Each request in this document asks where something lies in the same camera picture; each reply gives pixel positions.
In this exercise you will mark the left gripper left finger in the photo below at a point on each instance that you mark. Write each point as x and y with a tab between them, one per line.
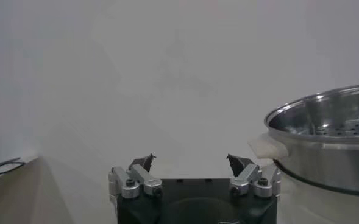
127	182

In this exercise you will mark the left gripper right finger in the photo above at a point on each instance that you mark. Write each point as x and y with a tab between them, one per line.
263	184

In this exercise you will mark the stainless steel steamer basket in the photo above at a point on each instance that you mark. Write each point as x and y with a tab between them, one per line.
319	164

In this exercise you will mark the white electric cooker base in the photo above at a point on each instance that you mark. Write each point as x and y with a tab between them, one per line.
319	207

